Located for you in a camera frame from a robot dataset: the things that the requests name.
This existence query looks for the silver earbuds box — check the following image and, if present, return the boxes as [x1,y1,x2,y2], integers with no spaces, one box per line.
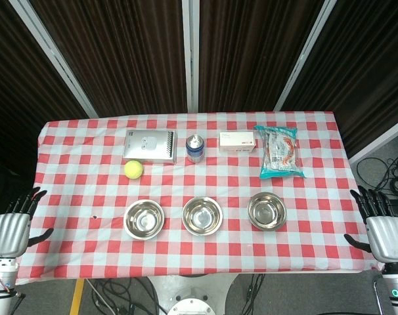
[123,129,177,165]

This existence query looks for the dark ribbed partition panel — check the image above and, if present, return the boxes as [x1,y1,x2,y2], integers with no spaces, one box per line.
[30,0,188,118]
[198,0,325,113]
[282,0,398,159]
[0,0,90,211]

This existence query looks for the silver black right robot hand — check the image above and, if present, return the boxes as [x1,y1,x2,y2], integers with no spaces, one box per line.
[343,185,398,263]

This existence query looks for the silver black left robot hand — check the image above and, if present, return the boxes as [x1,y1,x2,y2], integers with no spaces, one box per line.
[0,186,55,260]

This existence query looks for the yellow tennis ball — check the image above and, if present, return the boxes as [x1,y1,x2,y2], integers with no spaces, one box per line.
[124,159,144,180]

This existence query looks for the red white checkered tablecloth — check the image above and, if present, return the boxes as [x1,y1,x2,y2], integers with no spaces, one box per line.
[14,111,382,285]

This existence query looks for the white cardboard box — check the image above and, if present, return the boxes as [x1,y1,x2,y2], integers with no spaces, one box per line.
[218,131,256,154]

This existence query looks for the teal snack bag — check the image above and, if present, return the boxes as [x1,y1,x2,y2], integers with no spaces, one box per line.
[254,125,307,180]

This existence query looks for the black floor cables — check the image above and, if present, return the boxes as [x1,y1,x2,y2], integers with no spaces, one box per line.
[355,153,398,200]
[83,278,167,315]

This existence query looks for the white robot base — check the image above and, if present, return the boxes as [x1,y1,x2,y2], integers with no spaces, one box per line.
[148,274,238,315]

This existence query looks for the blue white drink can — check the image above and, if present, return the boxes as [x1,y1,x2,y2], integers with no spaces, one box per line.
[185,134,205,163]

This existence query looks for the stainless steel bowl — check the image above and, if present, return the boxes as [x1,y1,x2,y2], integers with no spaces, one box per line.
[246,192,288,232]
[181,196,224,236]
[123,199,166,240]

